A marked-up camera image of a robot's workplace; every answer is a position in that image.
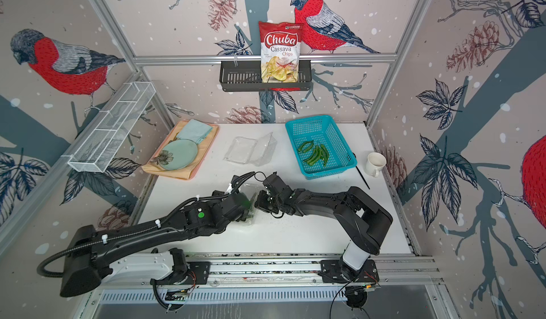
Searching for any pale green round plate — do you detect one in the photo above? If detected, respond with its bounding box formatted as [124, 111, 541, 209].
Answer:
[156, 139, 198, 170]

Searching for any black wire shelf basket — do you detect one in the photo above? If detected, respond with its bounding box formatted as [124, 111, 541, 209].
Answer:
[219, 59, 314, 93]

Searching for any white ceramic mug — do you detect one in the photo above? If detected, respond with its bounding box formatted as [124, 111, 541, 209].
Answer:
[365, 152, 387, 178]

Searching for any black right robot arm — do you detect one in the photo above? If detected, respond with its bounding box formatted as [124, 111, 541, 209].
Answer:
[255, 173, 393, 271]

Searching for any white wire wall shelf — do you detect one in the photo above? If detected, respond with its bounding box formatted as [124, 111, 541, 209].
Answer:
[68, 81, 156, 172]

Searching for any black left arm base bracket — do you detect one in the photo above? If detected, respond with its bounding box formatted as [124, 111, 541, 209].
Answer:
[152, 248, 211, 286]

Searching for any aluminium front rail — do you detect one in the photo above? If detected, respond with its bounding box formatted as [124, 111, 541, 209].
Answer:
[186, 254, 444, 288]

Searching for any Chuba cassava chips bag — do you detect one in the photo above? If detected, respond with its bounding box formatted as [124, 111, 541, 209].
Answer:
[259, 22, 303, 83]

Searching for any clear clamshell container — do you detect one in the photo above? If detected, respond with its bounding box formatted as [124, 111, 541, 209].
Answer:
[224, 132, 277, 167]
[237, 183, 261, 226]

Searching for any light teal folded cloth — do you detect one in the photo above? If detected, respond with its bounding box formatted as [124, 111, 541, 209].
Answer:
[176, 119, 213, 145]

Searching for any teal plastic basket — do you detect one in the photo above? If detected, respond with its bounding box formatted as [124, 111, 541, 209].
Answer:
[285, 115, 357, 180]

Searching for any green pepper bunch container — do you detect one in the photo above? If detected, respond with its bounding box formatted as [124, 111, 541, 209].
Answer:
[297, 141, 330, 167]
[242, 192, 258, 225]

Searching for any black right arm base bracket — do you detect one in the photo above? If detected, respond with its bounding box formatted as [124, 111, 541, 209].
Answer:
[318, 259, 380, 284]

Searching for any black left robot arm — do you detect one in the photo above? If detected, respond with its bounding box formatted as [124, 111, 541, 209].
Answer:
[60, 192, 252, 298]

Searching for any black corrugated cable conduit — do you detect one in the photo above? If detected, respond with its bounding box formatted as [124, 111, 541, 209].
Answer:
[36, 171, 257, 279]

